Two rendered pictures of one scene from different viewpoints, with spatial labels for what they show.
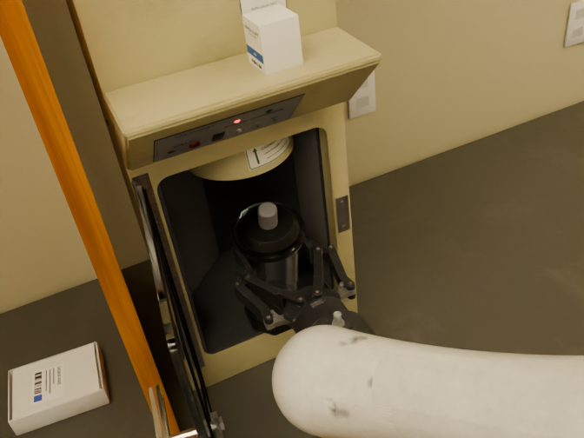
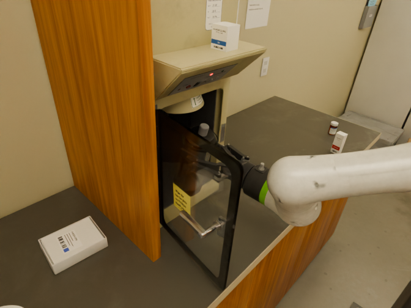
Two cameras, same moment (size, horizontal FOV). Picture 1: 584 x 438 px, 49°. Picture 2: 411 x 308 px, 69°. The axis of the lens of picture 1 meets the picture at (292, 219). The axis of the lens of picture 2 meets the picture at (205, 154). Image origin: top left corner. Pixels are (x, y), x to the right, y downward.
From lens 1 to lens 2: 0.43 m
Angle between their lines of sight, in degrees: 24
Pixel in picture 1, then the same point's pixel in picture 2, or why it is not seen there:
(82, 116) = not seen: hidden behind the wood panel
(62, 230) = (49, 160)
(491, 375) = (392, 151)
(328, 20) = not seen: hidden behind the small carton
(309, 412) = (303, 190)
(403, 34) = not seen: hidden behind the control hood
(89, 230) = (149, 127)
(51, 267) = (41, 183)
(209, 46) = (191, 39)
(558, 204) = (276, 136)
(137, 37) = (166, 29)
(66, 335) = (63, 217)
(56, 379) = (73, 238)
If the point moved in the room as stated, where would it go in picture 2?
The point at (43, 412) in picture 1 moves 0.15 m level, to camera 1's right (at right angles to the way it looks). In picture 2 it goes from (73, 256) to (126, 239)
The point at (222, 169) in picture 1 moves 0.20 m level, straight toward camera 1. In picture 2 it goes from (180, 107) to (219, 138)
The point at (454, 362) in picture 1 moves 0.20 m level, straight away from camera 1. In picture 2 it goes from (370, 152) to (322, 108)
